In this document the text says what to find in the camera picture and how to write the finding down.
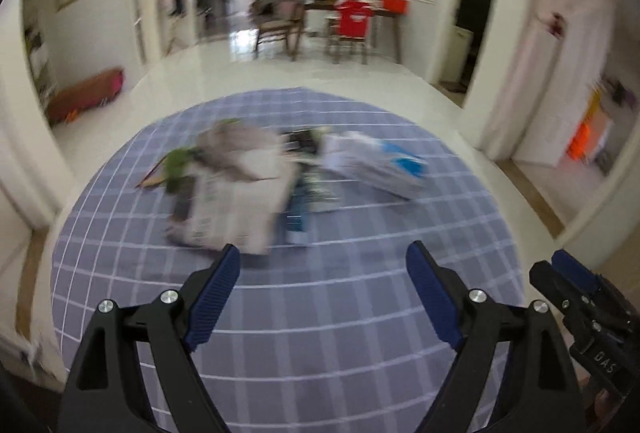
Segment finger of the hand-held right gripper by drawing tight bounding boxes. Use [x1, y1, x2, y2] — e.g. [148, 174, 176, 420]
[552, 249, 609, 297]
[529, 261, 597, 320]

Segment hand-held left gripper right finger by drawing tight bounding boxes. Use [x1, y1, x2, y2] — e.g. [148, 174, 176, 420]
[406, 240, 586, 433]

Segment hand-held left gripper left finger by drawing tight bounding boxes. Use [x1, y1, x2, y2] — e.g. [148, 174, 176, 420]
[56, 243, 241, 433]

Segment blue and white packet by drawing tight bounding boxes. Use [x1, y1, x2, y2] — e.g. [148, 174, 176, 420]
[280, 170, 342, 245]

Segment green wrapper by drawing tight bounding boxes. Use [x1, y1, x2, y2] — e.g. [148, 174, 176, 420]
[136, 146, 202, 195]

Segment white and blue plastic bag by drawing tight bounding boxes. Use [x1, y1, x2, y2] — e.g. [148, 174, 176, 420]
[319, 131, 429, 201]

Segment black packet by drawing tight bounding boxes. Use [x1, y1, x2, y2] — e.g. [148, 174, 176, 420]
[280, 127, 327, 161]

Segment grey checked tablecloth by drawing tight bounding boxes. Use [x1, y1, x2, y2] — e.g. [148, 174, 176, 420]
[50, 86, 527, 433]

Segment orange plastic stool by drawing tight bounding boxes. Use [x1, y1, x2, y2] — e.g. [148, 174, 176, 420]
[567, 123, 592, 162]

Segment yellow box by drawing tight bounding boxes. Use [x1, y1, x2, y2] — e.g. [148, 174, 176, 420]
[584, 89, 614, 130]

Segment white panel door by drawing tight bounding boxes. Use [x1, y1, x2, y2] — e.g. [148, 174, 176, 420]
[511, 13, 601, 165]

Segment pink floral curtain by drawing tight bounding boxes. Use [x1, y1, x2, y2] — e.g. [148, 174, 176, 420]
[477, 0, 551, 156]

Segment brown and pink bench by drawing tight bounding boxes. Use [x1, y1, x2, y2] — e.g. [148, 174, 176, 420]
[45, 68, 125, 125]

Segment white appliance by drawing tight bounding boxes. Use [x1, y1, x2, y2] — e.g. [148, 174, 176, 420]
[439, 25, 474, 87]

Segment wooden chair with cushion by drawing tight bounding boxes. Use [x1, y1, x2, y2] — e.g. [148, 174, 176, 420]
[253, 0, 306, 60]

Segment wooden dining table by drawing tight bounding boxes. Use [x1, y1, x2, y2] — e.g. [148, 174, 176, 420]
[301, 0, 404, 65]

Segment red chair cover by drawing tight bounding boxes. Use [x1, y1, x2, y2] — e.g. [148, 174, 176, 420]
[333, 0, 374, 38]

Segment coat rack with clothes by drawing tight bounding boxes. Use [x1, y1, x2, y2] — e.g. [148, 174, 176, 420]
[157, 0, 189, 55]

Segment white shelf rack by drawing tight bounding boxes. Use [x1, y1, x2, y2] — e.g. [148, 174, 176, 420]
[22, 13, 54, 110]

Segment grey sofa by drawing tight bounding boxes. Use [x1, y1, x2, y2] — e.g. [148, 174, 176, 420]
[249, 0, 297, 20]

